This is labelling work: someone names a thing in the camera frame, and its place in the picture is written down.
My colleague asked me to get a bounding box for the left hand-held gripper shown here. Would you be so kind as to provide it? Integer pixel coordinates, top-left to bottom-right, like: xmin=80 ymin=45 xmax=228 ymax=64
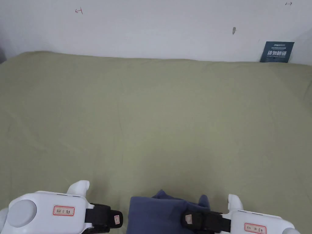
xmin=0 ymin=180 xmax=124 ymax=234

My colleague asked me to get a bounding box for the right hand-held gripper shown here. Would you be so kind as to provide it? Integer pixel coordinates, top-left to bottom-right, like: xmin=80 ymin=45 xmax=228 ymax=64
xmin=185 ymin=193 xmax=297 ymax=234

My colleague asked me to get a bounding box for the dark blue garment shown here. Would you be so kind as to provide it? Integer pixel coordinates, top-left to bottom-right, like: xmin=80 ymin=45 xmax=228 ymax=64
xmin=128 ymin=189 xmax=213 ymax=234

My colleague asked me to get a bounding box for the bed with pale green sheet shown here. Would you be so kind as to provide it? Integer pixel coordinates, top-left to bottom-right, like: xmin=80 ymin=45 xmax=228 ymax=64
xmin=0 ymin=50 xmax=312 ymax=234

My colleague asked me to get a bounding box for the dark teal sign card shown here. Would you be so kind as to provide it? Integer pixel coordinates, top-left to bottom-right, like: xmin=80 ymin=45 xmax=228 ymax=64
xmin=259 ymin=41 xmax=295 ymax=64

